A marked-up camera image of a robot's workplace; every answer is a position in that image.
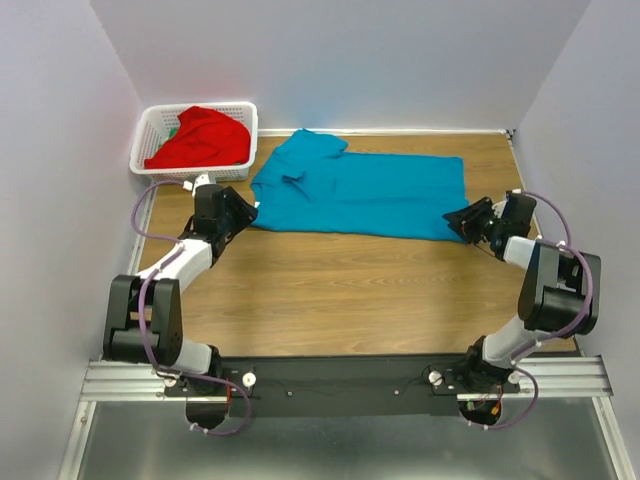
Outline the blue t shirt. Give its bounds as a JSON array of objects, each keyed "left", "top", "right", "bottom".
[{"left": 251, "top": 129, "right": 469, "bottom": 242}]

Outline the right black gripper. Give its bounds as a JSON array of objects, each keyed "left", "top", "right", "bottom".
[{"left": 442, "top": 196, "right": 505, "bottom": 245}]

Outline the aluminium frame rail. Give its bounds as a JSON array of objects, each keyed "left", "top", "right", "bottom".
[{"left": 514, "top": 354, "right": 640, "bottom": 480}]

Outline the red t shirt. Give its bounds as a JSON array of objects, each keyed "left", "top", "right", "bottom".
[{"left": 144, "top": 106, "right": 251, "bottom": 169}]

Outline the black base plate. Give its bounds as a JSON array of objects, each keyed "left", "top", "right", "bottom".
[{"left": 164, "top": 353, "right": 521, "bottom": 420}]

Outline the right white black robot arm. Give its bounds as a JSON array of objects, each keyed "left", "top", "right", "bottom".
[{"left": 428, "top": 189, "right": 601, "bottom": 393}]

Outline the white plastic basket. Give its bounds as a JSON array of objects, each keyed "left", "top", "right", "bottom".
[{"left": 129, "top": 101, "right": 258, "bottom": 182}]

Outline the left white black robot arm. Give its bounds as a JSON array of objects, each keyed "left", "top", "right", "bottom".
[{"left": 103, "top": 184, "right": 257, "bottom": 395}]

